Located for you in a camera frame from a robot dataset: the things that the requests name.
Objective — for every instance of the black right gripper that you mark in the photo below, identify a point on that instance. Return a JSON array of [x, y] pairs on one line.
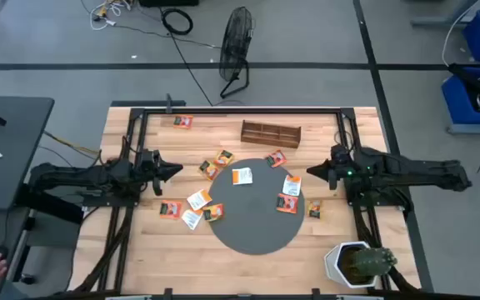
[[342, 166]]

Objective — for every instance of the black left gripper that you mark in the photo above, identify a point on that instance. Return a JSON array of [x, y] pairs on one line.
[[147, 168]]

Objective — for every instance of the white and orange tea packet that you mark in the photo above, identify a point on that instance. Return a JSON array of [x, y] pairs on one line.
[[242, 176], [192, 218], [199, 199], [292, 185]]

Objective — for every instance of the yellow tea packet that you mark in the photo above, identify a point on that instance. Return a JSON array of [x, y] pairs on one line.
[[213, 212], [209, 170], [314, 208], [223, 158]]

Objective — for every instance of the orange-red tea packet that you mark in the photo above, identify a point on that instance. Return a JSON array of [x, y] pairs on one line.
[[170, 209], [183, 121], [276, 158], [287, 203]]

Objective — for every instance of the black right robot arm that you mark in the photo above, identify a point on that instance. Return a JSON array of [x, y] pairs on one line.
[[411, 168]]

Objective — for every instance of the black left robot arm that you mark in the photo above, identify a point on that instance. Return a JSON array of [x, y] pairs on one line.
[[77, 175]]

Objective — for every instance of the wooden compartment tray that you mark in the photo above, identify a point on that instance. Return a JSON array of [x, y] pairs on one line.
[[271, 135]]

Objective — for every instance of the round grey woven mat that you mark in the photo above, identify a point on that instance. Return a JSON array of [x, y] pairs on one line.
[[252, 229]]

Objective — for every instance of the white hexagonal plant pot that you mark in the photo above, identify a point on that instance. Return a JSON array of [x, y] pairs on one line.
[[331, 262]]

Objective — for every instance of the green cactus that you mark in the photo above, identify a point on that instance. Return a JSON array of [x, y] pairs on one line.
[[373, 261]]

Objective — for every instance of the black floor fan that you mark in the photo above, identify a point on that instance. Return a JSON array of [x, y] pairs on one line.
[[236, 43]]

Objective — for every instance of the dark grey desk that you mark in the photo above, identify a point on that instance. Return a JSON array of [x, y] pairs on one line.
[[15, 146]]

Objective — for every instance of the black box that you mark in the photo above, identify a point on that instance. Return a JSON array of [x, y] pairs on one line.
[[169, 2]]

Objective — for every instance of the black folded stand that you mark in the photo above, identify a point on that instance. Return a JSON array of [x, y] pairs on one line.
[[473, 81]]

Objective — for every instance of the grey metal table leg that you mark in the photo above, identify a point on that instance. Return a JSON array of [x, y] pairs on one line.
[[436, 21]]

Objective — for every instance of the black metal table frame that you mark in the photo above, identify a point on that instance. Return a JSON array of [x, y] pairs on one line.
[[244, 111]]

